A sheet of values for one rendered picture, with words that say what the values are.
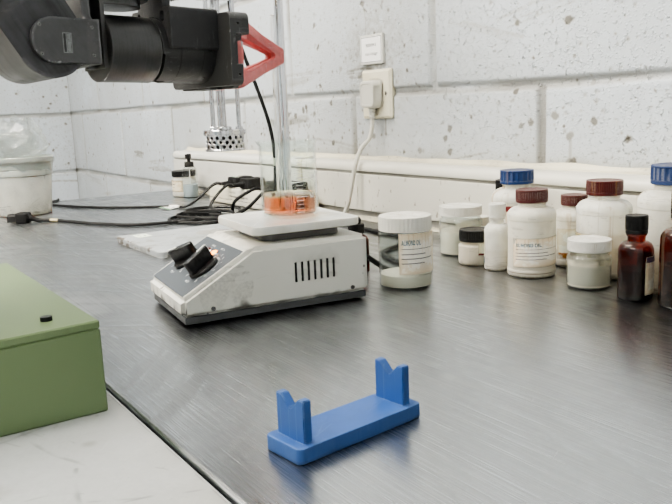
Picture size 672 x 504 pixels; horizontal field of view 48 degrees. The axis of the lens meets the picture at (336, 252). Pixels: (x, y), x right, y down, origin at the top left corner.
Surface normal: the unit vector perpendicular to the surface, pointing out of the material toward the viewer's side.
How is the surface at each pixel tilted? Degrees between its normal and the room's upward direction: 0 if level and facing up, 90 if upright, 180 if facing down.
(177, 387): 0
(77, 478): 0
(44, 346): 90
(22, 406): 90
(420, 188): 90
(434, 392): 0
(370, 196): 90
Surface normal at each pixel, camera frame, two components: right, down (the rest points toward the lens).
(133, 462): -0.04, -0.98
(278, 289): 0.45, 0.14
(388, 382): -0.76, 0.15
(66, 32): 0.68, 0.08
